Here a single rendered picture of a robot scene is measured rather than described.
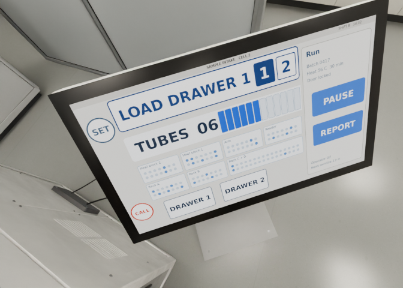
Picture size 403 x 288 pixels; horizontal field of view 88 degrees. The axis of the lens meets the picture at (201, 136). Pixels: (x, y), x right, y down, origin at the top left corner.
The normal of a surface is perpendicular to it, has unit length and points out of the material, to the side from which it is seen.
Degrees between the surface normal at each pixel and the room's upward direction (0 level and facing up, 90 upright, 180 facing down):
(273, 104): 50
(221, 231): 3
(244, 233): 3
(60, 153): 0
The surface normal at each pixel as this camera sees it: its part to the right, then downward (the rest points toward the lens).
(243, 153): 0.16, 0.38
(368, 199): -0.09, -0.43
